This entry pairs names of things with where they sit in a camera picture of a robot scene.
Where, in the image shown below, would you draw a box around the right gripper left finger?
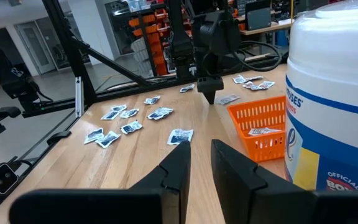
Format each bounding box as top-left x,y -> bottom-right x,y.
9,140 -> 191,224

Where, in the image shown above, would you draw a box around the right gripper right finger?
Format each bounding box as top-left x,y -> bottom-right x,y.
210,139 -> 358,224

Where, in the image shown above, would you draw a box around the Lysol wipes canister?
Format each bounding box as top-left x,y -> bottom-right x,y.
283,0 -> 358,192

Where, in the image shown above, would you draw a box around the orange plastic basket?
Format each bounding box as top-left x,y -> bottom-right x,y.
227,95 -> 287,163

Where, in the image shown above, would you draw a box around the grey laptop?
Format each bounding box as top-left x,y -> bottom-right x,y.
244,0 -> 272,31

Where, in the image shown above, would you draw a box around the wooden desk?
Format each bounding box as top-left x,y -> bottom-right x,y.
239,18 -> 294,47

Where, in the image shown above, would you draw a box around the white stacked storage bins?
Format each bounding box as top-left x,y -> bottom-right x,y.
131,37 -> 154,78

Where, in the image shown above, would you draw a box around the black table clamp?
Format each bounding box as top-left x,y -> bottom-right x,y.
46,130 -> 73,146

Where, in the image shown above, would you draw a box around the silver aluminium bar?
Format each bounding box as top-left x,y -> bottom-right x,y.
74,76 -> 84,118

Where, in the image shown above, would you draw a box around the white square column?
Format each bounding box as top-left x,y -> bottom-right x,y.
68,0 -> 115,66

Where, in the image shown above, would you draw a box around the grey glass door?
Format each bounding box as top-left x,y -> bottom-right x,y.
14,19 -> 58,75

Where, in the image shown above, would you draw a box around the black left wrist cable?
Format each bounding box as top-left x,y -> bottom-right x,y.
231,40 -> 283,73

